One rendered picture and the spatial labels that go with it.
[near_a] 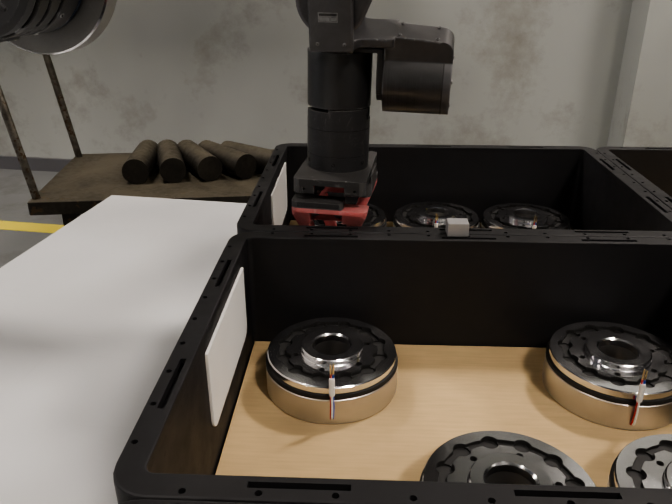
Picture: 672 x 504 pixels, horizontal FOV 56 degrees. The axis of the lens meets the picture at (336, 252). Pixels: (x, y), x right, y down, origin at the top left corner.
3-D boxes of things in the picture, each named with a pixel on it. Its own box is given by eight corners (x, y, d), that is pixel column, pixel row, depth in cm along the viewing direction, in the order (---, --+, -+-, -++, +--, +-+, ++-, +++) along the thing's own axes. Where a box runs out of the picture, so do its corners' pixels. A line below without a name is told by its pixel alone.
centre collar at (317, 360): (299, 368, 48) (298, 361, 47) (301, 334, 52) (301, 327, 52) (364, 368, 48) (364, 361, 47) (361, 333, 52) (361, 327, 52)
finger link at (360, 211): (371, 255, 65) (375, 166, 61) (363, 287, 58) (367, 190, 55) (306, 249, 66) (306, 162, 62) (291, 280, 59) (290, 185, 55)
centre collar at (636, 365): (592, 371, 47) (593, 364, 47) (576, 336, 52) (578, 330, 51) (661, 375, 47) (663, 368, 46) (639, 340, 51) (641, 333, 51)
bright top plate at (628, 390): (563, 395, 45) (564, 388, 45) (538, 323, 55) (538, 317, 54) (711, 405, 44) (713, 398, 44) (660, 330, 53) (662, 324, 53)
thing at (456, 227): (446, 236, 53) (448, 223, 53) (445, 230, 54) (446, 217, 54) (468, 237, 53) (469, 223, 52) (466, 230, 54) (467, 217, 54)
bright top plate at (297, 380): (261, 394, 45) (261, 388, 45) (273, 323, 55) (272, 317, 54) (402, 394, 45) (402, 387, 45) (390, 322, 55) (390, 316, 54)
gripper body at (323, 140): (376, 169, 64) (380, 95, 61) (365, 203, 55) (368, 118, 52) (313, 164, 65) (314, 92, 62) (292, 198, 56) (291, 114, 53)
